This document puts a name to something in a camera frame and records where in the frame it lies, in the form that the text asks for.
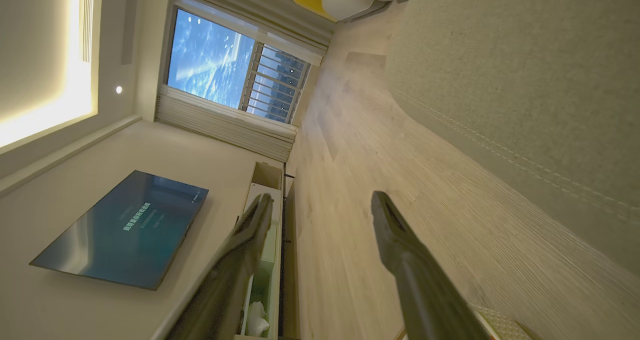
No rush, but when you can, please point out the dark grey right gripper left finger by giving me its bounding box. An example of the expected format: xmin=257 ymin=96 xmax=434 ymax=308
xmin=165 ymin=193 xmax=275 ymax=340

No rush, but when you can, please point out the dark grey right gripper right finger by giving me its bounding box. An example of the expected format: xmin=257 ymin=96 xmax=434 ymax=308
xmin=371 ymin=190 xmax=493 ymax=340

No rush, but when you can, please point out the white open television cabinet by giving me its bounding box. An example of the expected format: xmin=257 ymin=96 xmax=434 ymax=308
xmin=234 ymin=161 xmax=286 ymax=340

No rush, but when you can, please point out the white plastic bag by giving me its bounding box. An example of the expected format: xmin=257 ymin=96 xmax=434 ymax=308
xmin=244 ymin=300 xmax=271 ymax=338

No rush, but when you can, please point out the flat screen television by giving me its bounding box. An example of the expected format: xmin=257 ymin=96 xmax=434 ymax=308
xmin=29 ymin=170 xmax=210 ymax=292

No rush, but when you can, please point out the white balcony railing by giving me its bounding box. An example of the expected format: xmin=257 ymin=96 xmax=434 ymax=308
xmin=239 ymin=42 xmax=311 ymax=125

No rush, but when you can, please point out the large window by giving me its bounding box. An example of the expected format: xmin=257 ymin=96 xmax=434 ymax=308
xmin=166 ymin=8 xmax=311 ymax=125

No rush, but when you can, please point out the recessed ceiling light strip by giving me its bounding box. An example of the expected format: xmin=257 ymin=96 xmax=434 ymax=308
xmin=0 ymin=0 xmax=99 ymax=151

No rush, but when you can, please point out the slatted ceiling air vent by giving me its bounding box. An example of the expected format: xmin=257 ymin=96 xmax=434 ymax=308
xmin=79 ymin=0 xmax=96 ymax=64

